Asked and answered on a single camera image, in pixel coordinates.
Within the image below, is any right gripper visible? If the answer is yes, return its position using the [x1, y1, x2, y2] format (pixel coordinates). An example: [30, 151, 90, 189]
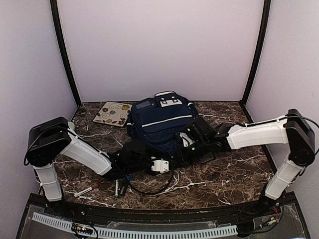
[172, 138, 210, 165]

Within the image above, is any navy blue student backpack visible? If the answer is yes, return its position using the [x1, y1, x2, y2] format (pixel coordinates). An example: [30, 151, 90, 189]
[127, 91, 198, 155]

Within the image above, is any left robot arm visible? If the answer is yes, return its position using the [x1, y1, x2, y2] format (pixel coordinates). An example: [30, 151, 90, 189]
[24, 117, 169, 217]

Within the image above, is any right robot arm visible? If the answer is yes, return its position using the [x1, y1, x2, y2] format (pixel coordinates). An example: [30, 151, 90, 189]
[176, 109, 319, 216]

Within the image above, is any green capped white marker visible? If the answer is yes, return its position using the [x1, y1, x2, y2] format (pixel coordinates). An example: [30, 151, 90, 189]
[115, 179, 119, 198]

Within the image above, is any red capped white marker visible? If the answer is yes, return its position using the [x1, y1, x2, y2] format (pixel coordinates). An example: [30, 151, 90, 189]
[74, 184, 98, 198]

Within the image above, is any pale green ceramic bowl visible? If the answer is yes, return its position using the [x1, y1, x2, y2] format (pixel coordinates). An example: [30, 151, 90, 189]
[68, 121, 75, 130]

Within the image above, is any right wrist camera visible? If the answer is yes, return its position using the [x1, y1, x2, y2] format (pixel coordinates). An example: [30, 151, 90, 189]
[175, 132, 195, 147]

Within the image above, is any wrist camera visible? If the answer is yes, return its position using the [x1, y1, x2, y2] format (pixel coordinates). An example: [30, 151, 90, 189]
[151, 158, 173, 173]
[175, 132, 195, 147]

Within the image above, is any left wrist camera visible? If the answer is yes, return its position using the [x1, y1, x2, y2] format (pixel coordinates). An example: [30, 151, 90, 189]
[151, 158, 173, 173]

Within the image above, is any white charger with cable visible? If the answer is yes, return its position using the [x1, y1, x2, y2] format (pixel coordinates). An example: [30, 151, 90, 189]
[164, 170, 179, 193]

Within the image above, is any grey slotted cable duct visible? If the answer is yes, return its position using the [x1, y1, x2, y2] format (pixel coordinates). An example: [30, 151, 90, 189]
[32, 212, 238, 239]

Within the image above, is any right black frame post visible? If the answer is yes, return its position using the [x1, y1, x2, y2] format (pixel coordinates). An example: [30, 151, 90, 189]
[239, 0, 271, 108]

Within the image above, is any black frame post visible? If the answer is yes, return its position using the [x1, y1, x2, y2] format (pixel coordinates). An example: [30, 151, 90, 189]
[50, 0, 82, 107]
[239, 0, 271, 108]

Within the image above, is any left black frame post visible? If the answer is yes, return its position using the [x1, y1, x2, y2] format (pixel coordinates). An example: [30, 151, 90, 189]
[50, 0, 82, 107]

